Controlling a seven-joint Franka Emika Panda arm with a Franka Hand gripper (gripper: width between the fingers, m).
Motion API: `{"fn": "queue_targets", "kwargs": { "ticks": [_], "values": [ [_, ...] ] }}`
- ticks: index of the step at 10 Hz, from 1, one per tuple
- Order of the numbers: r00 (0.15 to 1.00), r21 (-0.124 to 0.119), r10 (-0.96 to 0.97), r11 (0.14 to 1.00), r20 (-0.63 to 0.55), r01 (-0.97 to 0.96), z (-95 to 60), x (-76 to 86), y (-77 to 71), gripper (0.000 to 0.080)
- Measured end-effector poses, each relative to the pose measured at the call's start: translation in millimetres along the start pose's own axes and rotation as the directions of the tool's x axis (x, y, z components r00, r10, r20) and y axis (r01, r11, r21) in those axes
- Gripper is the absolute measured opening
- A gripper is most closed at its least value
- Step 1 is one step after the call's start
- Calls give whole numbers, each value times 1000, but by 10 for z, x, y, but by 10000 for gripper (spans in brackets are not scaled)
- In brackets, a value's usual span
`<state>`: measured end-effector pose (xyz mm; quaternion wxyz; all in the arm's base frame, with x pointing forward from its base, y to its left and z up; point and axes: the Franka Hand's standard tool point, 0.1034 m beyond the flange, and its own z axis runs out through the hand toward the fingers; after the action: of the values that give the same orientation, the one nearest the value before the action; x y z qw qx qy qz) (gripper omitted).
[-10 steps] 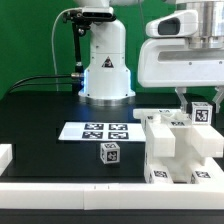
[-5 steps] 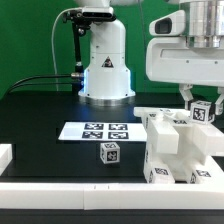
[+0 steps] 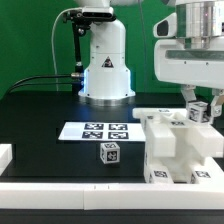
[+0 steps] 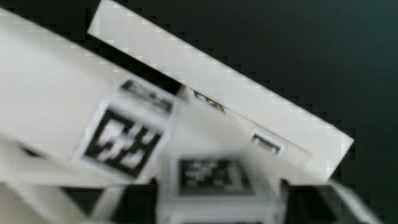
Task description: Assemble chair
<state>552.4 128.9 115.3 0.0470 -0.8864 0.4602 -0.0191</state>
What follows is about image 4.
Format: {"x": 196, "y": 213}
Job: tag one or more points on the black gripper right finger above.
{"x": 315, "y": 206}

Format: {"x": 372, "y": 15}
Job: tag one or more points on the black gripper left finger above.
{"x": 136, "y": 210}

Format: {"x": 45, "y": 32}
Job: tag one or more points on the white marker cube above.
{"x": 214, "y": 192}

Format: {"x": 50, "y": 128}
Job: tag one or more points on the white chair seat part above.
{"x": 34, "y": 201}

